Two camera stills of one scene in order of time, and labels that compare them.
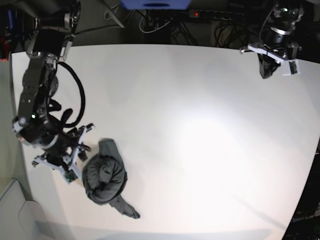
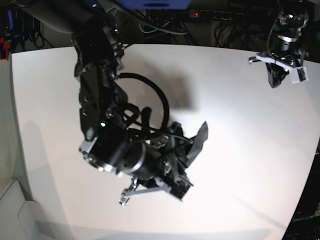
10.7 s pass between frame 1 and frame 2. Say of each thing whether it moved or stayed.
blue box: stayed
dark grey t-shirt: moved
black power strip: stayed
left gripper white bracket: moved
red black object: stayed
